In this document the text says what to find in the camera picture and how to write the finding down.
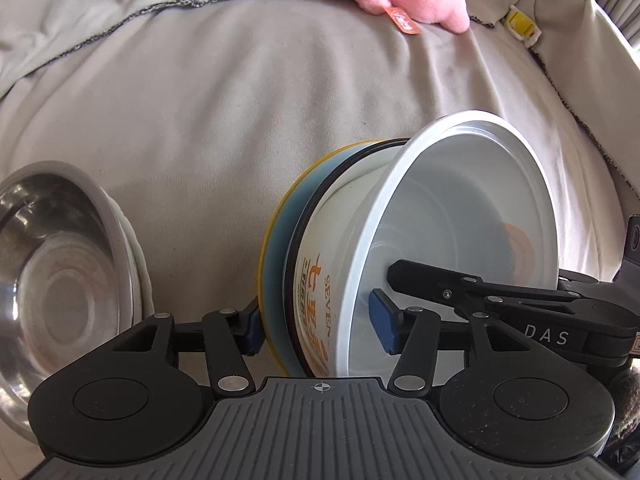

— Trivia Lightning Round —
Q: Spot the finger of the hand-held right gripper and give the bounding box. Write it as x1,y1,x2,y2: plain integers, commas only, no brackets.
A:
556,269,608,297
386,259,571,312

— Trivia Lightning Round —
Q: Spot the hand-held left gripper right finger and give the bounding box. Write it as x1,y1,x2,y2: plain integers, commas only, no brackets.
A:
367,289,536,396

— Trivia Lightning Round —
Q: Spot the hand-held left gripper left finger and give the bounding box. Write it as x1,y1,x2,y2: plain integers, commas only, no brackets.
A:
111,305,263,395

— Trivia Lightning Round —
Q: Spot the blue bowl with yellow rim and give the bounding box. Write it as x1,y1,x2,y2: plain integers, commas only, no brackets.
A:
258,139,371,361

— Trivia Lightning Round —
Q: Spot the white plastic bowl orange sticker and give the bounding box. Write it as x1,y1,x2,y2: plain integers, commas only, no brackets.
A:
285,109,560,379

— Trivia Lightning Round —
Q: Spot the blue bowl white inside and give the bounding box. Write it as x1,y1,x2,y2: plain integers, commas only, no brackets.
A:
265,147,408,376

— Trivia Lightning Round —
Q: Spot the white plate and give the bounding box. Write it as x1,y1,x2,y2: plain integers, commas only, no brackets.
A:
97,187,153,321

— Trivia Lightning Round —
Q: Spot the stainless steel bowl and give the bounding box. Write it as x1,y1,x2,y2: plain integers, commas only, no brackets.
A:
0,161,136,426

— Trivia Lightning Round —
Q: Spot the person's right forearm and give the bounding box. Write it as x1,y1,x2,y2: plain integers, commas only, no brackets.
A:
607,360,640,461

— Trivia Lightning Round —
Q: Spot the beige blanket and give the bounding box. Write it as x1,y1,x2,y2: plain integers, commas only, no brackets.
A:
0,0,640,411

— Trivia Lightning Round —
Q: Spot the yellow white plastic clip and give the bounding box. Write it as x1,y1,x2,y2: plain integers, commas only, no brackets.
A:
504,5,543,46

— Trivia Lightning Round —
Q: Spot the grey striped cloth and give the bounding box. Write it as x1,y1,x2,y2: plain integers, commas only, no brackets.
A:
582,0,640,61

